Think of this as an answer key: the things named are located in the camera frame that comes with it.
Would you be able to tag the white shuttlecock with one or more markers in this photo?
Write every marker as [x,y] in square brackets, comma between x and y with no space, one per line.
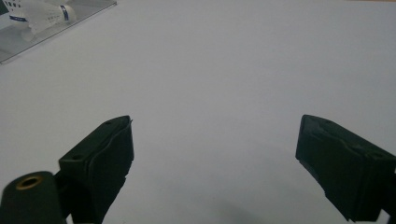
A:
[46,15]
[15,12]

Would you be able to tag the white table cover board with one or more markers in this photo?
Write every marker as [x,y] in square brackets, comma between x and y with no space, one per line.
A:
[218,77]

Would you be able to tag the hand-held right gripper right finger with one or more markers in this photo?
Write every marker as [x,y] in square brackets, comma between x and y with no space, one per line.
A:
[342,168]

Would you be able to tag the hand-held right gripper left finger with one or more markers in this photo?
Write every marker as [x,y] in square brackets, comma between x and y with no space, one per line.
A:
[102,161]

